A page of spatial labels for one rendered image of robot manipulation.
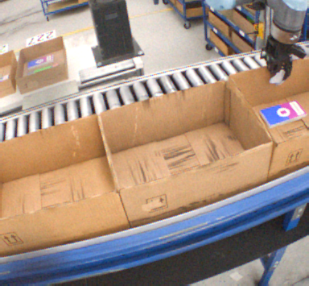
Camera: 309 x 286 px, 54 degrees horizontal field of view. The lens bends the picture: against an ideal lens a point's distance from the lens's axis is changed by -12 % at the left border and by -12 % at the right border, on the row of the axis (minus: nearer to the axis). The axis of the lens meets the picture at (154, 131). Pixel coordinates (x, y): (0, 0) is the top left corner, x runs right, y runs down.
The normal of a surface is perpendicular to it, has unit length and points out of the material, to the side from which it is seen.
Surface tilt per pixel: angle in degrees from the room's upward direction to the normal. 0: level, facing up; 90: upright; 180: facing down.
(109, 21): 90
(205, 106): 89
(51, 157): 89
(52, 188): 0
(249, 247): 0
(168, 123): 89
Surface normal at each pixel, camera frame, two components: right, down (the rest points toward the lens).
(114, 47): 0.29, 0.61
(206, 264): -0.12, -0.73
